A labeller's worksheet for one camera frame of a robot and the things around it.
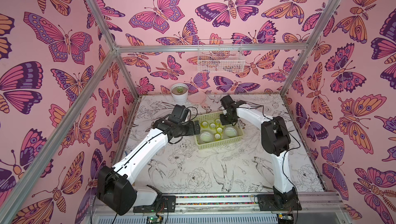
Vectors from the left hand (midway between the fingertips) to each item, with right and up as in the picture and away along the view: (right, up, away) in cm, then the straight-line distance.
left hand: (195, 127), depth 80 cm
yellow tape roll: (+14, +1, +22) cm, 26 cm away
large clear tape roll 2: (+22, -5, +18) cm, 29 cm away
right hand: (+17, +1, +20) cm, 26 cm away
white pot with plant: (-12, +22, +29) cm, 38 cm away
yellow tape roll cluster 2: (+11, -1, +21) cm, 23 cm away
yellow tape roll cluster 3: (+6, -1, +22) cm, 23 cm away
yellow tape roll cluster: (+15, -4, +19) cm, 25 cm away
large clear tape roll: (+6, -8, +16) cm, 19 cm away
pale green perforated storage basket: (+15, -9, +14) cm, 22 cm away
